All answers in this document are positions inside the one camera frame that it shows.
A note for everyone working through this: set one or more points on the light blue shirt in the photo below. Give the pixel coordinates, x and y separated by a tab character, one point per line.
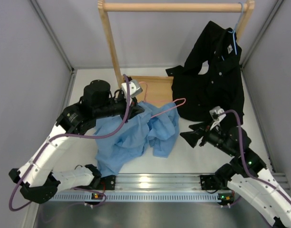
155	127

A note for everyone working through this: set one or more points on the slotted grey cable duct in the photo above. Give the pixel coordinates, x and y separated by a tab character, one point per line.
78	196

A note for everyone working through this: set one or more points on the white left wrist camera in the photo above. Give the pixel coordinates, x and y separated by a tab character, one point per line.
133	89

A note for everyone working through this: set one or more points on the blue wire hanger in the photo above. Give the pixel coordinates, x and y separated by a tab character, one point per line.
229	42

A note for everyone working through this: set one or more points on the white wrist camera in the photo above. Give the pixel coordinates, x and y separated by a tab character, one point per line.
133	89
217	114

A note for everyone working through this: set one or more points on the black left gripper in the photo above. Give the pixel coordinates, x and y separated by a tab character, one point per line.
135	110

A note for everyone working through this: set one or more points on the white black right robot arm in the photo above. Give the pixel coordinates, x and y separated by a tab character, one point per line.
246	174

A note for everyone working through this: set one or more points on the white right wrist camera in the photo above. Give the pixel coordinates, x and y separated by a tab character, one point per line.
217	114

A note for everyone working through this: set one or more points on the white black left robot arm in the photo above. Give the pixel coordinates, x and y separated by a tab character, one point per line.
36	180

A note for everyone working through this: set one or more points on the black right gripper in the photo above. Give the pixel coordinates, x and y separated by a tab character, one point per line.
192	137

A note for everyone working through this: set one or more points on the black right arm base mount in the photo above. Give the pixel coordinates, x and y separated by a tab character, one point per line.
212	183

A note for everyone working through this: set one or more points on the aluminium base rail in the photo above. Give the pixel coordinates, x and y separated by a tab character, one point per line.
158	182

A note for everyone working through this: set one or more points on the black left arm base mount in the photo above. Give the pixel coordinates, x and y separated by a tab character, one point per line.
103	183

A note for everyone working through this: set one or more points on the black shirt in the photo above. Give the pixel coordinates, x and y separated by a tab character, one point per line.
210	76

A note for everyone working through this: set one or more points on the pink wire hanger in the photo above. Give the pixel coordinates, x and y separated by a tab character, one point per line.
144	86

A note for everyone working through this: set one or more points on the wooden clothes rack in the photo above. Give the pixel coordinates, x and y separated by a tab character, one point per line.
144	37

